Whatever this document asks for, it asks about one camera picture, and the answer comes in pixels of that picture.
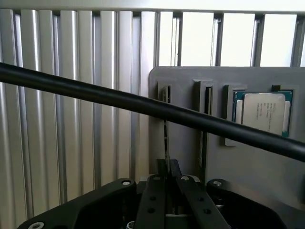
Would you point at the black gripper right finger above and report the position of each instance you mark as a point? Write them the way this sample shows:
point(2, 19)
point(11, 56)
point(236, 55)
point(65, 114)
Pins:
point(190, 198)

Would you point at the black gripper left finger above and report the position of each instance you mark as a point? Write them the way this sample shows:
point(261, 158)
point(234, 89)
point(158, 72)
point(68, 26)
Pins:
point(152, 202)

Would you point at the CPU with silver lid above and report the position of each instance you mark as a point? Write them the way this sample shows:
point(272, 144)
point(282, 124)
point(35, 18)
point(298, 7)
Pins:
point(262, 112)

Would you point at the grey parts rack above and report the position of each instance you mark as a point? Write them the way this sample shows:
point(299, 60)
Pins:
point(250, 164)

